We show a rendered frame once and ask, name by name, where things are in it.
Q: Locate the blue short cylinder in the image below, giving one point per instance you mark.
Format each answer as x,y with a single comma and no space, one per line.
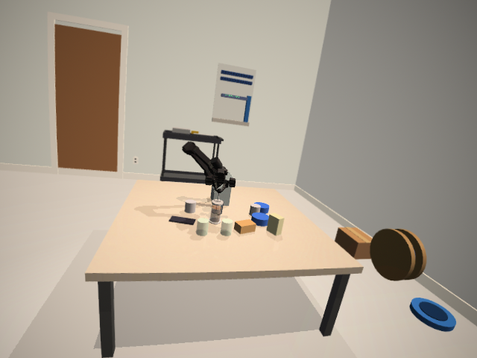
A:
260,219
264,207

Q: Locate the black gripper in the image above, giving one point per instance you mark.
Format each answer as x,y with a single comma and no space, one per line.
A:
209,180

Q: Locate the pale yellow block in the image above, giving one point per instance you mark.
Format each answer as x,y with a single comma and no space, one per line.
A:
275,224

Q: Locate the glass coffee press with black knob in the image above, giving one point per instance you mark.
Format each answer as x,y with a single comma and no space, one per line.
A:
216,210

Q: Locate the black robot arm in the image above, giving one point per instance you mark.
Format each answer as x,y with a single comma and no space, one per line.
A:
212,167

